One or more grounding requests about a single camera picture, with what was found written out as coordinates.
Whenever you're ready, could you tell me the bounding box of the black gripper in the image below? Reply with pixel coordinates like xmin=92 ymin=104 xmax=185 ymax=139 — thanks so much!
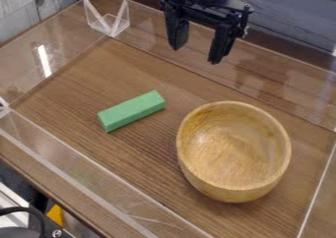
xmin=161 ymin=0 xmax=253 ymax=65

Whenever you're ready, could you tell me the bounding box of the clear acrylic corner bracket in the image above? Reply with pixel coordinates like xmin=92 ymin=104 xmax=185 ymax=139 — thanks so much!
xmin=83 ymin=0 xmax=129 ymax=37

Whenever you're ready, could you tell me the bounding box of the black cable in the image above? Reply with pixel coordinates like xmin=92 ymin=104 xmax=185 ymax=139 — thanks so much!
xmin=0 ymin=206 xmax=45 ymax=238

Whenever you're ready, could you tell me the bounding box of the black and yellow base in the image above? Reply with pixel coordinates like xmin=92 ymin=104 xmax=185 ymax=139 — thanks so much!
xmin=29 ymin=195 xmax=91 ymax=238

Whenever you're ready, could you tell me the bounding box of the brown wooden bowl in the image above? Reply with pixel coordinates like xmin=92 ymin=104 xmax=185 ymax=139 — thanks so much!
xmin=176 ymin=101 xmax=293 ymax=204

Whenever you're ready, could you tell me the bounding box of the green foam block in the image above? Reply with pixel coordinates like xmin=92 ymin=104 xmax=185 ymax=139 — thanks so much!
xmin=97 ymin=90 xmax=165 ymax=132

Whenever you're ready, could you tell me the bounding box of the clear acrylic front wall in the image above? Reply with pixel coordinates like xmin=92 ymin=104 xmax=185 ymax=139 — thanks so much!
xmin=0 ymin=98 xmax=211 ymax=238

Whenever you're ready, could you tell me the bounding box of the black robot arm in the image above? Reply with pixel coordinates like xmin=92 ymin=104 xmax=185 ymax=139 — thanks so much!
xmin=160 ymin=0 xmax=253 ymax=65

